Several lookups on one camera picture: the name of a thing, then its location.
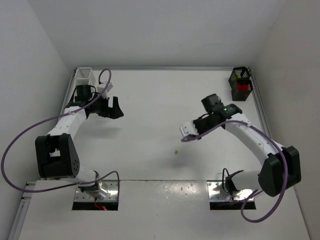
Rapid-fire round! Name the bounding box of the red roof lego piece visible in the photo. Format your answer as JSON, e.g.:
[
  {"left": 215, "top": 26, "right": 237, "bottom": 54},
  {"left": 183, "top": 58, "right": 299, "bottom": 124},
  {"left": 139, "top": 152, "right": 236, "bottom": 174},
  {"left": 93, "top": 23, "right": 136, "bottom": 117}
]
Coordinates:
[{"left": 237, "top": 83, "right": 251, "bottom": 91}]

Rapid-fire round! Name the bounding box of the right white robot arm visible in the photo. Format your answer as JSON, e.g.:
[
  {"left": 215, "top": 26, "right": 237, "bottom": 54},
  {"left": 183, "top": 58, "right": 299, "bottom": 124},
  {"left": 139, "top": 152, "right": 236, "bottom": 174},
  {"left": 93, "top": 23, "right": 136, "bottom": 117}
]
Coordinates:
[{"left": 191, "top": 94, "right": 302, "bottom": 197}]

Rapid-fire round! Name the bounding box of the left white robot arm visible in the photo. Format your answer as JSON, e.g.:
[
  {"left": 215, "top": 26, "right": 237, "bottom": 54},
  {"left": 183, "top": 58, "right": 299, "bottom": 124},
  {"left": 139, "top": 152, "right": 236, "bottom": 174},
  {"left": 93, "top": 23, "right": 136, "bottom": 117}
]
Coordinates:
[{"left": 35, "top": 84, "right": 124, "bottom": 196}]

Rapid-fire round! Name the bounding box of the white slotted container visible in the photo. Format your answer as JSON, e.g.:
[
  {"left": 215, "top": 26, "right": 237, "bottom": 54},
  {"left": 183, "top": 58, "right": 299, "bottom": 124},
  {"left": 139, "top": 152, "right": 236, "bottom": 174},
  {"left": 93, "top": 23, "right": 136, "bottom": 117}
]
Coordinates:
[{"left": 74, "top": 67, "right": 96, "bottom": 86}]

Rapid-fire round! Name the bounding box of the black slotted container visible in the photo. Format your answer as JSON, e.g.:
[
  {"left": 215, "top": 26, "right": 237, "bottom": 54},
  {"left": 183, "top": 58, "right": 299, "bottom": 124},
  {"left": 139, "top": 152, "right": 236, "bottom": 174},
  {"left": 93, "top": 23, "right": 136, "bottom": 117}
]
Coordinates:
[{"left": 228, "top": 66, "right": 253, "bottom": 102}]

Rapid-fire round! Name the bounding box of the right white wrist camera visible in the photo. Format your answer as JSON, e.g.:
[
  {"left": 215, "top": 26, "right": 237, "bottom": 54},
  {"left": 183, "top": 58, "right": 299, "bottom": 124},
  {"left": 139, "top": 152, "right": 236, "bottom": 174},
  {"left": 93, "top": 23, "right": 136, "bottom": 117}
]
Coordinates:
[{"left": 179, "top": 120, "right": 200, "bottom": 138}]

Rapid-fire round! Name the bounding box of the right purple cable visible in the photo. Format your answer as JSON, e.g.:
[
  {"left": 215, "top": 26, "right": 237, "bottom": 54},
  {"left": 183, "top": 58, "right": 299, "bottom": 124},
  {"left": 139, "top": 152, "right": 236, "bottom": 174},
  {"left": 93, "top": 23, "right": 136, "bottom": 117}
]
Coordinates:
[{"left": 180, "top": 120, "right": 289, "bottom": 223}]

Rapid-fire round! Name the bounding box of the purple cable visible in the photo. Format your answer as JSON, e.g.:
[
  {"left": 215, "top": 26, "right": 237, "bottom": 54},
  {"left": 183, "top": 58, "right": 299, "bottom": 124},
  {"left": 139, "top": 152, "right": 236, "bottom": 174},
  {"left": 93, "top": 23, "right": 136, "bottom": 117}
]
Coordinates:
[
  {"left": 180, "top": 120, "right": 289, "bottom": 223},
  {"left": 1, "top": 68, "right": 120, "bottom": 193}
]

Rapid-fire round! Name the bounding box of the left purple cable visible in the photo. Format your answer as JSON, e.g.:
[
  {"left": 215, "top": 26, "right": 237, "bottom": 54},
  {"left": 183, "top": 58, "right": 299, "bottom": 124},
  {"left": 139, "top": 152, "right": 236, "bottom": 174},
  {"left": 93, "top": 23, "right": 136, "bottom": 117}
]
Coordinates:
[{"left": 1, "top": 68, "right": 120, "bottom": 193}]

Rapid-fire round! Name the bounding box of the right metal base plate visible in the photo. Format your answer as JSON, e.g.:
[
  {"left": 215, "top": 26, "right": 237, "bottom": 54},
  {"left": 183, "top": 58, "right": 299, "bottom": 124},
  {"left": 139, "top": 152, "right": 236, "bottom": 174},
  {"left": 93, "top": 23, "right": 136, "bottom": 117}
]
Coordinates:
[{"left": 207, "top": 181, "right": 253, "bottom": 203}]

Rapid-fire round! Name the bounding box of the metal base plate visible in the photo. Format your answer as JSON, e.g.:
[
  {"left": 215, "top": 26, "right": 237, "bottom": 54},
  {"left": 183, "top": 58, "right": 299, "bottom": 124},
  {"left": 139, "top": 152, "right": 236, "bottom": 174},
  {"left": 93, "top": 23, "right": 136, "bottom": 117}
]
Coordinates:
[
  {"left": 207, "top": 181, "right": 253, "bottom": 203},
  {"left": 74, "top": 180, "right": 118, "bottom": 203}
]

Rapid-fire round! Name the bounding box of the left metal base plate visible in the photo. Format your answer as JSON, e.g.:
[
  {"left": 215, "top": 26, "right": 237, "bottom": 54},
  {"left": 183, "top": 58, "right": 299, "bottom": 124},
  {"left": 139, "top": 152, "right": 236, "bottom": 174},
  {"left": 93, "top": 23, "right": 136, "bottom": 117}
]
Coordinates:
[{"left": 74, "top": 180, "right": 118, "bottom": 203}]

